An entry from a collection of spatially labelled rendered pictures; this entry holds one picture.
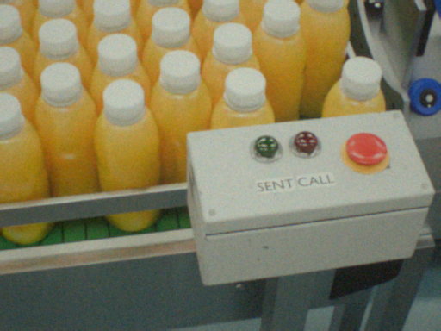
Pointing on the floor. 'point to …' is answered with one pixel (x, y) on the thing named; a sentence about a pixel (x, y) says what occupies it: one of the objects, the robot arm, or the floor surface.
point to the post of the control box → (287, 302)
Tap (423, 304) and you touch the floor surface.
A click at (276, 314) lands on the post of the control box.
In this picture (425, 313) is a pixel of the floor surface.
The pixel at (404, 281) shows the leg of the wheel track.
